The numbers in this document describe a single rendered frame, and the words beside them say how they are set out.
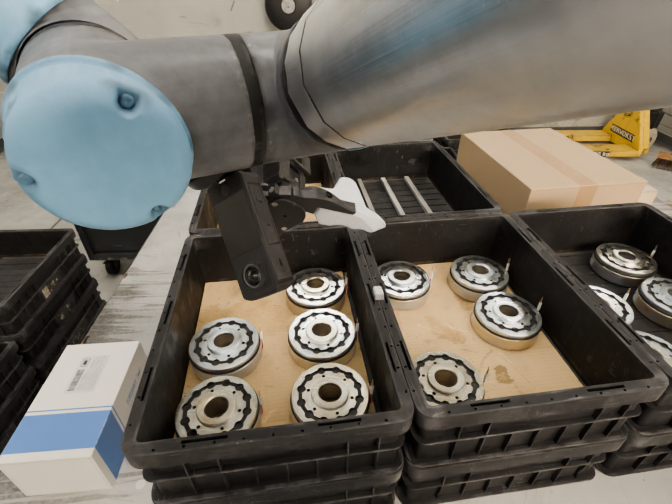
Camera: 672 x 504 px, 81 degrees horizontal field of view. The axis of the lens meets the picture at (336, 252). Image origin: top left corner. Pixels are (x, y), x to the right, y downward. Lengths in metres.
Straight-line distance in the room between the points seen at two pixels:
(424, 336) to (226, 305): 0.34
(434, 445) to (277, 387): 0.22
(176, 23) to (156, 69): 3.64
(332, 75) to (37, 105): 0.11
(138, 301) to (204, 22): 3.05
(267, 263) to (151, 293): 0.69
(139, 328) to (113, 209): 0.73
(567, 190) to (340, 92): 0.94
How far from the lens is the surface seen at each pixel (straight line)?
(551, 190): 1.06
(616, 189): 1.17
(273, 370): 0.61
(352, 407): 0.53
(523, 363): 0.68
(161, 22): 3.90
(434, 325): 0.69
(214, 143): 0.22
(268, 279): 0.35
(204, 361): 0.61
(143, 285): 1.05
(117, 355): 0.77
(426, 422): 0.47
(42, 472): 0.72
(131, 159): 0.20
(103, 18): 0.32
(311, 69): 0.18
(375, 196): 1.05
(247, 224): 0.36
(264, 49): 0.24
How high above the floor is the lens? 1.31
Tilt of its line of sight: 35 degrees down
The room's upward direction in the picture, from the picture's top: straight up
